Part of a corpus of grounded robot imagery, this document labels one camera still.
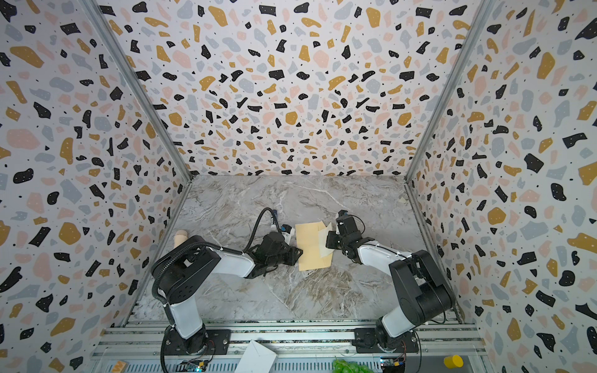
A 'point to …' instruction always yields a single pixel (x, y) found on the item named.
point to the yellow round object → (454, 361)
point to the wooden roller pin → (180, 237)
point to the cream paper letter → (324, 251)
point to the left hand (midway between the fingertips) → (303, 248)
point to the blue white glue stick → (275, 214)
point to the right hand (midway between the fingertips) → (326, 232)
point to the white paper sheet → (256, 359)
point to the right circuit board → (393, 364)
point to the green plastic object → (342, 366)
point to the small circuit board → (196, 365)
